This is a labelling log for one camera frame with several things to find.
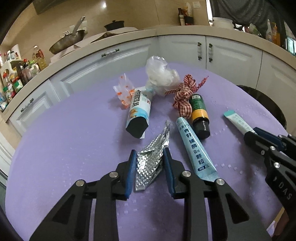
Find dark window curtain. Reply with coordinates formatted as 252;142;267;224
210;0;285;33

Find teal white tube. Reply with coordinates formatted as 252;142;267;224
224;110;256;135

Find white spray bottle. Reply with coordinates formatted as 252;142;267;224
265;19;273;42

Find clear plastic bag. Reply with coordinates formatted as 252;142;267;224
145;56;181;96

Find clear orange printed wrapper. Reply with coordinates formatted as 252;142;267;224
113;74;135;108

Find blue white snack pouch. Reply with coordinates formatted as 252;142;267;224
125;86;152;139

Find purple tablecloth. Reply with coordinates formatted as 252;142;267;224
5;64;287;240

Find white spice rack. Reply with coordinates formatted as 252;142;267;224
1;60;23;87

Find cooking oil bottle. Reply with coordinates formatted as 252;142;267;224
32;45;47;71

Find green amber bottle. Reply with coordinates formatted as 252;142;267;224
189;93;210;140

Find steel wok pan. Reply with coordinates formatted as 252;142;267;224
49;16;85;55

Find white corner cabinets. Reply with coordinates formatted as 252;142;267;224
6;34;296;137

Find white lidded bowl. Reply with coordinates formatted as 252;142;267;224
212;17;234;29

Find silver foil wrapper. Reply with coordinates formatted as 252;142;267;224
135;120;171;191

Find black clay pot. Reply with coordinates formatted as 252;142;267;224
104;20;125;31

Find red checkered ribbon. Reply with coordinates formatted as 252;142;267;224
165;74;208;118

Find dark sauce bottle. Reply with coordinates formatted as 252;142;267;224
178;8;185;26

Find orange soap bottle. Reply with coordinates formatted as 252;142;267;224
271;22;280;46

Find black trash bin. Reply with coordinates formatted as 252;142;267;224
237;85;287;130

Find light blue long sachet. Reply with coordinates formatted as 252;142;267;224
176;117;220;182

